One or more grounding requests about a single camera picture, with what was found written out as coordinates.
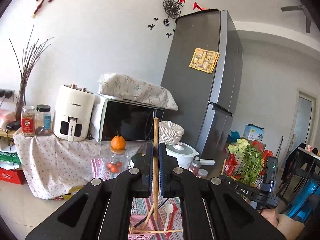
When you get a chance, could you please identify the red box on shelf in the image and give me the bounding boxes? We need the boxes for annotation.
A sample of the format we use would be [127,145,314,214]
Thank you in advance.
[0,168,25,185]

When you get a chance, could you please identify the pink perforated utensil basket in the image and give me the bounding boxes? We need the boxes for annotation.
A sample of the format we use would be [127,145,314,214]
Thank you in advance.
[128,212,183,239]

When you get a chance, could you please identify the leafy green vegetables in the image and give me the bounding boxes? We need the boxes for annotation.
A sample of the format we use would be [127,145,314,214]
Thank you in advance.
[225,138,265,186]

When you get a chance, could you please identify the black chopstick gold end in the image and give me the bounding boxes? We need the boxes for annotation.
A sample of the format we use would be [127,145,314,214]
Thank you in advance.
[134,198,169,228]

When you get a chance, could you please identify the woven lidded basket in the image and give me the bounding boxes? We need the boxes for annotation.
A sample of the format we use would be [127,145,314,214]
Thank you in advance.
[158,121,184,145]

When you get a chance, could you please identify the black lid clear jar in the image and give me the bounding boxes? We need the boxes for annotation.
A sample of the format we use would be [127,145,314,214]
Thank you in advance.
[35,105,52,137]

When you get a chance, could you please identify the ceiling fan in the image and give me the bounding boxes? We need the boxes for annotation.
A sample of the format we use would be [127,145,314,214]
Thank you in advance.
[280,4,312,34]

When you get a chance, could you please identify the white plastic spoon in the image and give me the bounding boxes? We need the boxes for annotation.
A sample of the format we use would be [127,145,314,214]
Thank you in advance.
[164,203,174,231]

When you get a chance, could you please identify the black microwave oven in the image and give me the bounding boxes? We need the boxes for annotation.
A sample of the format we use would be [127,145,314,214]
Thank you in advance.
[89,94,165,142]

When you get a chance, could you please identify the grey refrigerator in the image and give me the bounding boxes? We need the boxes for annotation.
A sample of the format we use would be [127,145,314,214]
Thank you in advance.
[161,9,243,163]

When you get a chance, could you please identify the light wooden chopstick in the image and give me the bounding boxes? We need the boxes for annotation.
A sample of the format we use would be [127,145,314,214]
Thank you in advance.
[152,118,159,221]

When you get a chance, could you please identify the dark green squash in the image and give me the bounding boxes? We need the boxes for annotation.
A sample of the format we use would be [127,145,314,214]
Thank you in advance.
[130,153,145,168]

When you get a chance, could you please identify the large orange on jar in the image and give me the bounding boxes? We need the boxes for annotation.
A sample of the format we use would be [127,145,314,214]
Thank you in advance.
[110,131,126,151]

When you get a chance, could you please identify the yellow cardboard box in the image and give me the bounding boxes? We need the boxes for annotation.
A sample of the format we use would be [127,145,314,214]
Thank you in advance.
[53,186,83,201]

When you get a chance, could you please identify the patterned striped tablecloth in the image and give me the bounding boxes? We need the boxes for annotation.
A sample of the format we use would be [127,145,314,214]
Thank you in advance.
[89,158,185,240]

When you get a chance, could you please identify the yellow paper on fridge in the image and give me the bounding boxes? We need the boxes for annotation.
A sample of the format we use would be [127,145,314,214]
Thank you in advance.
[189,48,220,74]

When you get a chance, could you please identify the black wire rack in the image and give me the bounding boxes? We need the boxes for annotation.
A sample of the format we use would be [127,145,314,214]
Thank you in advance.
[223,151,265,188]

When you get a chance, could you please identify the jar of red dried fruit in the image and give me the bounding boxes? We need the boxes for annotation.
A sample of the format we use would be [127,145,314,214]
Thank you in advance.
[188,157,201,175]

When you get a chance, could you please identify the red label glass jar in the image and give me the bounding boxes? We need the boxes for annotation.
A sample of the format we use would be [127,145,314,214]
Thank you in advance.
[21,106,35,137]

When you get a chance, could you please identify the vase of dry twigs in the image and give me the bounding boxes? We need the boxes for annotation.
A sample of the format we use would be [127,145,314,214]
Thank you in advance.
[9,26,53,121]

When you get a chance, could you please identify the white electric cooking pot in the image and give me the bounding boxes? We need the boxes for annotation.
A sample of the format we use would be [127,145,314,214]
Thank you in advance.
[165,142,215,169]

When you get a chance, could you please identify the jar of dried slices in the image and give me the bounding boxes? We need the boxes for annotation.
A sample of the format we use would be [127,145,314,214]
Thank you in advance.
[197,169,208,179]

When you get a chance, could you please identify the black chair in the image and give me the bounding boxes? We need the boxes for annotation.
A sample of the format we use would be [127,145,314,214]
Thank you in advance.
[281,144,319,188]

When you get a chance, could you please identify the white air fryer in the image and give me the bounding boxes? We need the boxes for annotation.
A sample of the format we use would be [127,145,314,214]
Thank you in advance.
[53,84,95,141]

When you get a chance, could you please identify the glass jar with tangerines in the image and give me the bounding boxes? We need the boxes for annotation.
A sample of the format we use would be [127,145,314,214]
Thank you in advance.
[103,146,128,174]

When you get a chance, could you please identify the black geometric wall clock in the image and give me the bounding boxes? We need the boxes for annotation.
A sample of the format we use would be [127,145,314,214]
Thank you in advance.
[162,0,181,27]

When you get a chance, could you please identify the person's right hand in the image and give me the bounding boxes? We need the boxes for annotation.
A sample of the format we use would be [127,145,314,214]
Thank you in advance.
[260,209,279,227]

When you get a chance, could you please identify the floral cloth microwave cover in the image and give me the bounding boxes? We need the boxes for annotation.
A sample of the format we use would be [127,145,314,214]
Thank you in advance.
[98,73,178,111]

